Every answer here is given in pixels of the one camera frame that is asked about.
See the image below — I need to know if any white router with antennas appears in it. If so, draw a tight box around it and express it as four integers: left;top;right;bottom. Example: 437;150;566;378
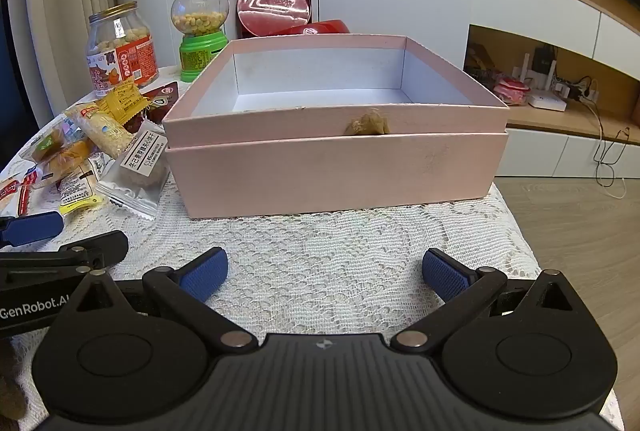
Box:
512;46;558;87

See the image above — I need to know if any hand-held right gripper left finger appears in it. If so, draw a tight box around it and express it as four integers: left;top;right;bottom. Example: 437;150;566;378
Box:
50;247;258;353

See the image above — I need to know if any red and white snack packet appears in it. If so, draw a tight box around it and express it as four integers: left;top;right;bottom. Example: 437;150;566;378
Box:
0;176;43;217

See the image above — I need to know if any glass jar with gold lid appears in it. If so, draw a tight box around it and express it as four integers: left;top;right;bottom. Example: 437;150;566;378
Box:
86;1;160;93

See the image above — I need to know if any orange pastry packet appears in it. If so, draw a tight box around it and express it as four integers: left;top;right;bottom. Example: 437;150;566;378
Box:
37;141;96;182

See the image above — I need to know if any red round tin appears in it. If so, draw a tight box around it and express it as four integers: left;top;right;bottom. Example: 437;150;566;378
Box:
285;18;351;36

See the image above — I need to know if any yellow snack packet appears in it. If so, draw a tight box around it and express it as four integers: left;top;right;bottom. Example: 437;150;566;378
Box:
96;78;151;124

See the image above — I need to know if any white lace tablecloth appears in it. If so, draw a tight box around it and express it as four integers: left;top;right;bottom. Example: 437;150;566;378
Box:
0;61;621;431

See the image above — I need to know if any power strip with plugs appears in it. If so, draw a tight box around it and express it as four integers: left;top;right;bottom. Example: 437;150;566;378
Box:
555;76;601;102

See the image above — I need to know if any grey translucent snack packet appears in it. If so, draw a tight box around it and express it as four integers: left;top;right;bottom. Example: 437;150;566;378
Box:
95;121;171;222

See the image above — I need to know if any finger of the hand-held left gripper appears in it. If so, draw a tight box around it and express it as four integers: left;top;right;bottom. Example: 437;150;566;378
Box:
0;211;65;248
60;231;130;269

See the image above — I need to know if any clear rice cracker packet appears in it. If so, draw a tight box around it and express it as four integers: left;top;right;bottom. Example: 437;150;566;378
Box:
62;101;138;159

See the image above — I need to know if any brown tassel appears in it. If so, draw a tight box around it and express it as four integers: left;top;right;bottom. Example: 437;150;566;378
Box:
345;108;391;136

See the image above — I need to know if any green candy dispenser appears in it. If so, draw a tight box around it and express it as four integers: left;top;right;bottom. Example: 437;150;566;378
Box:
171;0;231;83

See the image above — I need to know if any hanging cable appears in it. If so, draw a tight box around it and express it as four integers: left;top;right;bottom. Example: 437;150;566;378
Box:
582;101;632;199

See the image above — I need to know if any red item on shelf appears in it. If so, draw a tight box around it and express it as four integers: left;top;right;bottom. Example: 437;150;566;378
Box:
492;78;532;104

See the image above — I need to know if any white yellow-edged snack packet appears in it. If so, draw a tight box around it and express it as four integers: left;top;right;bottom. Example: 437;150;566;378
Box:
57;161;108;217

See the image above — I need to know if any dark red snack packet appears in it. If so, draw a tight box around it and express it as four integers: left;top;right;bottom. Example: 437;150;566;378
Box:
142;81;181;124

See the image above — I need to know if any pink cardboard box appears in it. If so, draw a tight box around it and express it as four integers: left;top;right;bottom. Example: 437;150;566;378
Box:
161;34;510;148

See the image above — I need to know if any white flat box device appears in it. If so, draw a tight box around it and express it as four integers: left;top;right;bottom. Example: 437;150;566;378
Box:
529;94;568;112

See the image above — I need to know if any green snack packet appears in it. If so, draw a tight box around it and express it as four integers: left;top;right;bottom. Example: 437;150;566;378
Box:
20;126;76;162

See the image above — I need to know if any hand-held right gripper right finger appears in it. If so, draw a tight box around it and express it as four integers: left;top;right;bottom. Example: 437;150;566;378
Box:
391;248;597;355

